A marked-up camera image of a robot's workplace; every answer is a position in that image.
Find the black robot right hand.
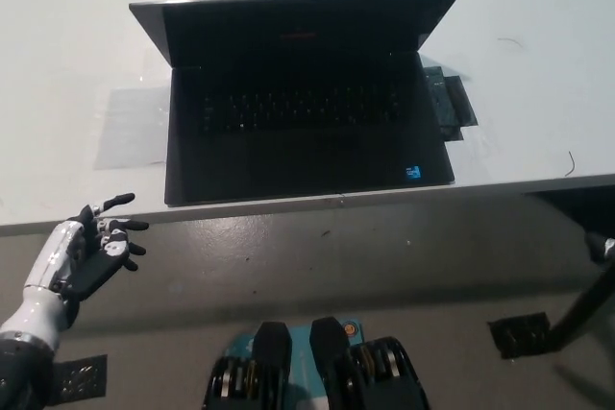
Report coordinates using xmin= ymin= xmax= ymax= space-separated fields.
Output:
xmin=583 ymin=230 xmax=615 ymax=267

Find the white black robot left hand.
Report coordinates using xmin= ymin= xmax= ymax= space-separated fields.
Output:
xmin=22 ymin=192 xmax=151 ymax=303

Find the dark grey laptop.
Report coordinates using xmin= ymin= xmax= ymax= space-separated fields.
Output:
xmin=128 ymin=0 xmax=467 ymax=208

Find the black tape on desk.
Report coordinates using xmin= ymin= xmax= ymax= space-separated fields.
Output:
xmin=422 ymin=63 xmax=480 ymax=143

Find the black floor tape patch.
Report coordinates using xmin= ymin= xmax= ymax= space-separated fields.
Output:
xmin=487 ymin=312 xmax=552 ymax=360
xmin=47 ymin=354 xmax=110 ymax=405

